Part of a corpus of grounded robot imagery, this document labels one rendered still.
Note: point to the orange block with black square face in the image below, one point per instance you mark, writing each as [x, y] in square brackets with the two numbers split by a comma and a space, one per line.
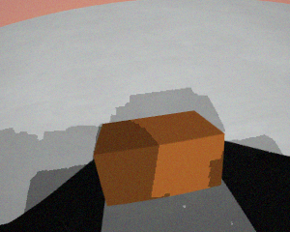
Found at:
[158, 156]

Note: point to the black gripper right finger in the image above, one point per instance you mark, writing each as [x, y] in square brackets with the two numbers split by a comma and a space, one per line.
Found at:
[260, 181]

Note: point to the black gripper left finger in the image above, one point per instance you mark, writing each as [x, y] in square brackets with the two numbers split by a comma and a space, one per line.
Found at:
[76, 206]

